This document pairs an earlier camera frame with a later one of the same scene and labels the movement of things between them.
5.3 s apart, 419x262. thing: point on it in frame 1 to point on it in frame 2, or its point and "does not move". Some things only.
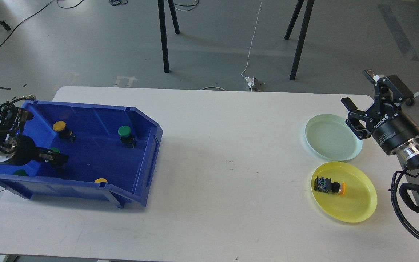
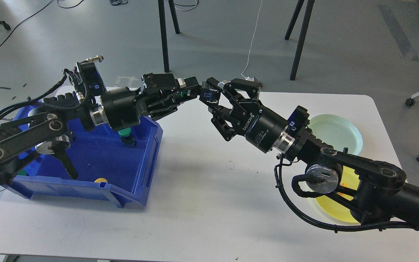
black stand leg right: x=310 y=5 does not move
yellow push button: x=100 y=180 does not move
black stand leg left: x=162 y=17 does not move
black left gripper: x=22 y=150 to x=123 y=108
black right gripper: x=391 y=128 to x=261 y=126
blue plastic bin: x=111 y=150 does not move
